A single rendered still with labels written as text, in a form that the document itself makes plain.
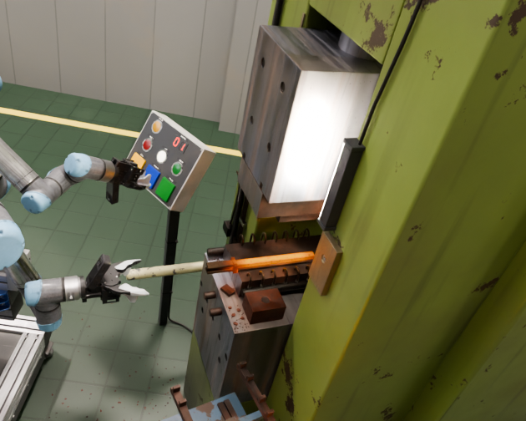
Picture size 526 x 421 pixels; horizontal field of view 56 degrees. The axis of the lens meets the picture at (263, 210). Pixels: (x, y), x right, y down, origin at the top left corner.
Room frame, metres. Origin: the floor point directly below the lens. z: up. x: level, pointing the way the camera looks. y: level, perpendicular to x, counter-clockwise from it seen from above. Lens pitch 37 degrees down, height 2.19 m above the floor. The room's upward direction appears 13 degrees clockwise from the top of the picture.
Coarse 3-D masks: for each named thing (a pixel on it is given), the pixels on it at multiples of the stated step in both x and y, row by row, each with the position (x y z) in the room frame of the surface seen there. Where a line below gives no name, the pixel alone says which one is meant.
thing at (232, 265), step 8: (264, 256) 1.30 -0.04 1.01; (272, 256) 1.31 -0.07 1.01; (280, 256) 1.32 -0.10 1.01; (288, 256) 1.33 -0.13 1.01; (296, 256) 1.34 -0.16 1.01; (304, 256) 1.35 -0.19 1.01; (312, 256) 1.36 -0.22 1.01; (208, 264) 1.20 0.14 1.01; (216, 264) 1.21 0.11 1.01; (224, 264) 1.21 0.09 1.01; (232, 264) 1.22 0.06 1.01; (240, 264) 1.24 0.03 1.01; (248, 264) 1.25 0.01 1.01; (256, 264) 1.26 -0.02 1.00; (264, 264) 1.28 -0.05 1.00; (208, 272) 1.18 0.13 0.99; (216, 272) 1.19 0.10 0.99
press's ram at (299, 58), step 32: (288, 32) 1.38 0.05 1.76; (320, 32) 1.45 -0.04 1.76; (256, 64) 1.36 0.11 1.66; (288, 64) 1.19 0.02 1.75; (320, 64) 1.19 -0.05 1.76; (352, 64) 1.25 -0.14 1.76; (256, 96) 1.33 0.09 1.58; (288, 96) 1.16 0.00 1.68; (320, 96) 1.16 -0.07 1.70; (352, 96) 1.21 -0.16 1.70; (256, 128) 1.29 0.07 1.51; (288, 128) 1.13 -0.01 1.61; (320, 128) 1.17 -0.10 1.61; (352, 128) 1.22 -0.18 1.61; (256, 160) 1.25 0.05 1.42; (288, 160) 1.14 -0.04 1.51; (320, 160) 1.19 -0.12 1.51; (288, 192) 1.15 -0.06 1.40; (320, 192) 1.20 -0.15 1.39
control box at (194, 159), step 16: (144, 128) 1.77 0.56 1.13; (160, 128) 1.73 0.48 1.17; (176, 128) 1.71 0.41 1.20; (160, 144) 1.69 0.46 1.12; (176, 144) 1.66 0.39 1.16; (192, 144) 1.64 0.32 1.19; (176, 160) 1.62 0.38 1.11; (192, 160) 1.59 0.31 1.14; (208, 160) 1.63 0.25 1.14; (160, 176) 1.60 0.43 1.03; (176, 176) 1.57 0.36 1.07; (192, 176) 1.57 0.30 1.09; (176, 192) 1.53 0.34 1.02; (192, 192) 1.58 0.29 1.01; (176, 208) 1.52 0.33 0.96
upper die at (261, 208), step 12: (240, 168) 1.34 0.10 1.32; (240, 180) 1.32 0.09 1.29; (252, 180) 1.25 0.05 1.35; (252, 192) 1.23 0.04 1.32; (252, 204) 1.22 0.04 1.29; (264, 204) 1.18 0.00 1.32; (276, 204) 1.20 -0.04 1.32; (288, 204) 1.22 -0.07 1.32; (300, 204) 1.24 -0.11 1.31; (312, 204) 1.26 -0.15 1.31; (264, 216) 1.18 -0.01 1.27
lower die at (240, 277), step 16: (272, 240) 1.44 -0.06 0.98; (288, 240) 1.46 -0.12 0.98; (304, 240) 1.48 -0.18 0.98; (224, 256) 1.34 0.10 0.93; (240, 256) 1.29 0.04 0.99; (256, 256) 1.30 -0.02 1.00; (240, 272) 1.21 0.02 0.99; (256, 272) 1.23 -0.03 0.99; (288, 272) 1.27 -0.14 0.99; (304, 272) 1.29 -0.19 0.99; (240, 288) 1.17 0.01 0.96
